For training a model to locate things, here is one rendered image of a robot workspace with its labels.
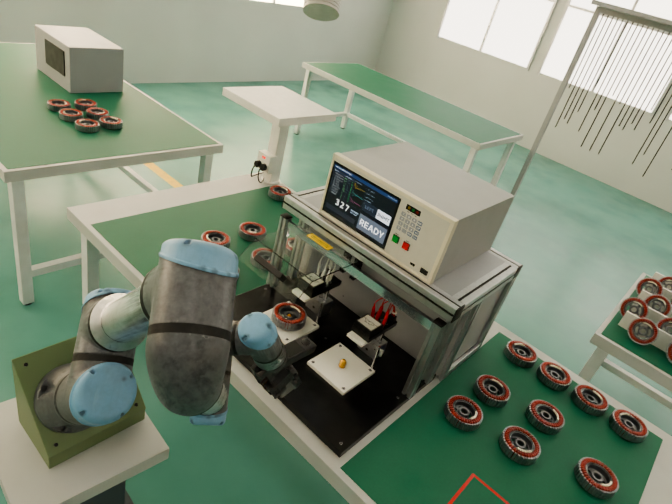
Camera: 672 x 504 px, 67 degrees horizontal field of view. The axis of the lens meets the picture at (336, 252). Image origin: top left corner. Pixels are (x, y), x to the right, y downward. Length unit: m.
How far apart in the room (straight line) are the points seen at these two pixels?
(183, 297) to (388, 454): 0.88
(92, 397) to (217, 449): 1.25
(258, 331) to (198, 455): 1.25
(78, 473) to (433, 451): 0.88
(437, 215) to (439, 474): 0.68
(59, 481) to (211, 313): 0.70
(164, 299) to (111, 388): 0.40
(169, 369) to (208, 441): 1.60
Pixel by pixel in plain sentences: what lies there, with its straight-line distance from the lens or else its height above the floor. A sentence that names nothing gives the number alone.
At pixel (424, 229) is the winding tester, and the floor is 1.25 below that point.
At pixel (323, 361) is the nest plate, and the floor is 0.78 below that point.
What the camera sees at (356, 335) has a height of 0.88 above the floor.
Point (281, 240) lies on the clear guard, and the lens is 1.52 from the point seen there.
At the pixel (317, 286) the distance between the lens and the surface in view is 1.62.
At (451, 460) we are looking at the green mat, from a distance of 1.52.
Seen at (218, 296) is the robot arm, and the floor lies 1.39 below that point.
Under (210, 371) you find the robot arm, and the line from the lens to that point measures 0.73.
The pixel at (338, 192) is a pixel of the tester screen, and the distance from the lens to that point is 1.55.
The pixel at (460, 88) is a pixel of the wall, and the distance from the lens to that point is 8.39.
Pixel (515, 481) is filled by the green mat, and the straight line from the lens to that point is 1.58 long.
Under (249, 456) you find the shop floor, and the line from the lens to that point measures 2.28.
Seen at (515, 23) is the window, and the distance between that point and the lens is 8.08.
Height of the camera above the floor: 1.84
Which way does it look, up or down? 31 degrees down
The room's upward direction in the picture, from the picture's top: 16 degrees clockwise
